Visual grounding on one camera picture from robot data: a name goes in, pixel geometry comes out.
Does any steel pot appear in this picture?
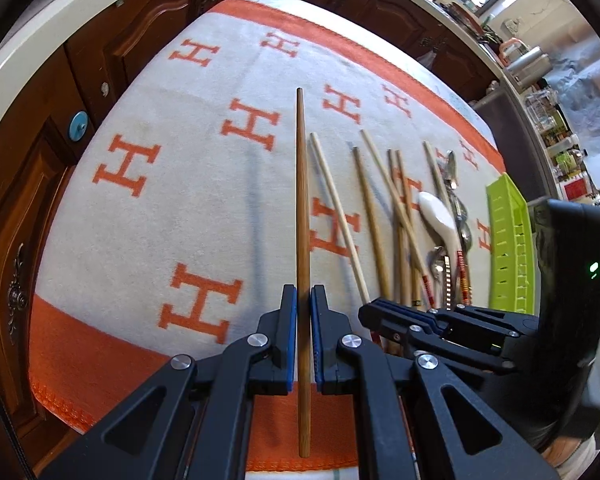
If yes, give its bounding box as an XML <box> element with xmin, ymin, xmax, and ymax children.
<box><xmin>507</xmin><ymin>47</ymin><xmax>553</xmax><ymax>81</ymax></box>

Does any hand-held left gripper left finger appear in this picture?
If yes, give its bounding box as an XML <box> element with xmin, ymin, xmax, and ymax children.
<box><xmin>40</xmin><ymin>284</ymin><xmax>298</xmax><ymax>480</ymax></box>

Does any dark glass-door cabinet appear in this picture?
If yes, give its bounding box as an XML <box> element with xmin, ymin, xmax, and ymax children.
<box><xmin>472</xmin><ymin>91</ymin><xmax>561</xmax><ymax>201</ymax></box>

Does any ornate metal cabinet handle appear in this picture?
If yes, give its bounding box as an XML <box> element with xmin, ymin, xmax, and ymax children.
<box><xmin>7</xmin><ymin>242</ymin><xmax>28</xmax><ymax>346</ymax></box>

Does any row of condiment jars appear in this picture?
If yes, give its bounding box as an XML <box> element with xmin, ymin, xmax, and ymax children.
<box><xmin>525</xmin><ymin>87</ymin><xmax>581</xmax><ymax>161</ymax></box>

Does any metal fork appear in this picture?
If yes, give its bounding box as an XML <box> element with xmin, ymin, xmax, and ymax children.
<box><xmin>426</xmin><ymin>246</ymin><xmax>446</xmax><ymax>306</ymax></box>

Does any blue round cabinet lock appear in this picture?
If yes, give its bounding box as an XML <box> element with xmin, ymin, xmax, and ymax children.
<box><xmin>67</xmin><ymin>111</ymin><xmax>89</xmax><ymax>141</ymax></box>

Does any white container with orange handle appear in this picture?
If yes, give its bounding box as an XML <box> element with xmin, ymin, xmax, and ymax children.
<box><xmin>497</xmin><ymin>37</ymin><xmax>523</xmax><ymax>63</ymax></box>

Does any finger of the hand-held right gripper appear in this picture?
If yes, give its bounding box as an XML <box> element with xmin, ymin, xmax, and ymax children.
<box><xmin>358</xmin><ymin>298</ymin><xmax>538</xmax><ymax>336</ymax></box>
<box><xmin>380</xmin><ymin>327</ymin><xmax>518</xmax><ymax>373</ymax></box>

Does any green plastic utensil tray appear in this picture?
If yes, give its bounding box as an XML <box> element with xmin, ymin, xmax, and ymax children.
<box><xmin>485</xmin><ymin>172</ymin><xmax>538</xmax><ymax>313</ymax></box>

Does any brown wooden kitchen cabinet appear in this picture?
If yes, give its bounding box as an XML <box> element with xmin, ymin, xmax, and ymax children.
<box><xmin>0</xmin><ymin>0</ymin><xmax>501</xmax><ymax>480</ymax></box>

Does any orange and white printed blanket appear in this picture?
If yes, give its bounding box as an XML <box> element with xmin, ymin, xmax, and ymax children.
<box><xmin>27</xmin><ymin>0</ymin><xmax>508</xmax><ymax>473</ymax></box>

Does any light wooden chopstick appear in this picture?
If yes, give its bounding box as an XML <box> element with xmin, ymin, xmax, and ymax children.
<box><xmin>308</xmin><ymin>132</ymin><xmax>372</xmax><ymax>306</ymax></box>

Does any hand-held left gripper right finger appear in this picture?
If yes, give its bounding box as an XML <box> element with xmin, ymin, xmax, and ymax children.
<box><xmin>310</xmin><ymin>284</ymin><xmax>561</xmax><ymax>480</ymax></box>

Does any dark brown wooden chopstick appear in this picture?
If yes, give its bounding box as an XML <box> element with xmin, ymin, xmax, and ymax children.
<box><xmin>296</xmin><ymin>88</ymin><xmax>312</xmax><ymax>459</ymax></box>

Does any white ceramic spoon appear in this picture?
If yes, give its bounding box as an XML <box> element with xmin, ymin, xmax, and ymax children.
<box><xmin>417</xmin><ymin>191</ymin><xmax>463</xmax><ymax>262</ymax></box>

